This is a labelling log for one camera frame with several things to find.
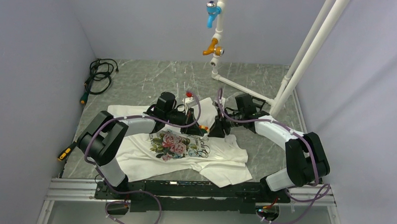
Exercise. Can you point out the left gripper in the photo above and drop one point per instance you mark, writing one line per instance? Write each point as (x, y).
(194, 130)

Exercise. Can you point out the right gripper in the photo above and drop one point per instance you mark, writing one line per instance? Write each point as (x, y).
(217, 129)

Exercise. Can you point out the orange yellow pompom brooch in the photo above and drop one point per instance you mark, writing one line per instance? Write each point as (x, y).
(204, 128)

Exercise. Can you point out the white printed t-shirt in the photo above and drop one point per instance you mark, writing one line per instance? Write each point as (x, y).
(142, 156)

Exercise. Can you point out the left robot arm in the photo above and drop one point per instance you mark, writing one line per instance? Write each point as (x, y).
(101, 139)

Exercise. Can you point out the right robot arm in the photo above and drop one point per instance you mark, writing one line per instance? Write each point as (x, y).
(283, 150)

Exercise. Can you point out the orange faucet tap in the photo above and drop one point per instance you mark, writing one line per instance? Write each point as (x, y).
(214, 48)

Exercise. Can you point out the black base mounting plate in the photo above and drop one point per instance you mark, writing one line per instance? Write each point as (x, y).
(151, 195)

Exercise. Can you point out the blue faucet tap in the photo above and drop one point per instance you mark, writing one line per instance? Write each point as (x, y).
(213, 11)

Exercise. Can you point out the yellow black screwdriver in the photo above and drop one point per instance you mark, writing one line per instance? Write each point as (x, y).
(67, 151)

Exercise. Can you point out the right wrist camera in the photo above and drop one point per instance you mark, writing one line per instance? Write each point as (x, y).
(221, 102)

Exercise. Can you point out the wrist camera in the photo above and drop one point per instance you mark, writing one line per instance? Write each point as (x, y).
(189, 100)
(221, 102)

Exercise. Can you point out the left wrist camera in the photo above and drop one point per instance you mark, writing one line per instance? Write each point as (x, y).
(189, 100)

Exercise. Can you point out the white pvc pipe frame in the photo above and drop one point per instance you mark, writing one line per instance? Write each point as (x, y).
(283, 32)

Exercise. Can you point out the aluminium rail frame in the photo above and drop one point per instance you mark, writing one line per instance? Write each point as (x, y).
(84, 190)

